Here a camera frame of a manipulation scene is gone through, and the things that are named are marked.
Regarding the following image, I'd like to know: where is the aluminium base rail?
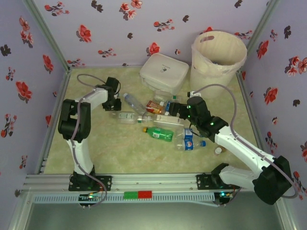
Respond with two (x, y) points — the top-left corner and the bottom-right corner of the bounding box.
(23, 173), (242, 194)

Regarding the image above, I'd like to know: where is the white rectangular carton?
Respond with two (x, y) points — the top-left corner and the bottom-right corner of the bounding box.
(153, 114), (186, 129)

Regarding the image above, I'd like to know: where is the green plastic bottle yellow cap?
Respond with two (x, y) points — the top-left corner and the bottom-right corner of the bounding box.
(143, 126), (175, 142)

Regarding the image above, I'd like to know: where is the clear Pepsi bottle blue cap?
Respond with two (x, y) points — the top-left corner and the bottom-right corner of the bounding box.
(174, 138), (207, 151)
(177, 128), (195, 140)

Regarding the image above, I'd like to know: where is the clear water bottle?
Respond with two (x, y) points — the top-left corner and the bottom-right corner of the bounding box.
(123, 92), (147, 115)
(111, 111), (142, 126)

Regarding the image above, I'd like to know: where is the white slotted cable duct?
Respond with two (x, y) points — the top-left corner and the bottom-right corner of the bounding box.
(32, 193), (215, 204)

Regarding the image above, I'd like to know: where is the small circuit board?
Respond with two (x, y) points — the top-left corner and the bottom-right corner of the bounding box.
(214, 191), (235, 207)
(79, 193), (102, 207)

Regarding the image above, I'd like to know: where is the red label orange drink bottle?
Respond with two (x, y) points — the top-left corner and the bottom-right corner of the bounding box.
(145, 100), (166, 115)

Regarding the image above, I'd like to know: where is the aluminium frame bar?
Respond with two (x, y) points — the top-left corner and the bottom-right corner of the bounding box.
(7, 190), (34, 230)
(35, 69), (72, 174)
(22, 0), (72, 71)
(236, 70), (264, 154)
(274, 201), (299, 230)
(246, 0), (281, 50)

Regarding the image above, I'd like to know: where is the small clear bottle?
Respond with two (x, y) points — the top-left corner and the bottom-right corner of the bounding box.
(138, 115), (154, 124)

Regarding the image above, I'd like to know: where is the white zip storage case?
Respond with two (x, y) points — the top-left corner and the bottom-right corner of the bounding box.
(139, 53), (189, 94)

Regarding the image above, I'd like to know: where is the grey right arm cable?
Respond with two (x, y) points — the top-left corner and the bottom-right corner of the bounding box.
(194, 83), (302, 199)

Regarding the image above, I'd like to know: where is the clear bottle green cap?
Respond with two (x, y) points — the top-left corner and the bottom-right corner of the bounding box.
(153, 90), (184, 103)

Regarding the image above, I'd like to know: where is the beige plastic waste bin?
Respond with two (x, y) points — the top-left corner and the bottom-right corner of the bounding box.
(189, 30), (248, 99)

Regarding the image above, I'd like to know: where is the clear plastic bin liner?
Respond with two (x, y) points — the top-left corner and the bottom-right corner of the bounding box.
(190, 30), (248, 77)

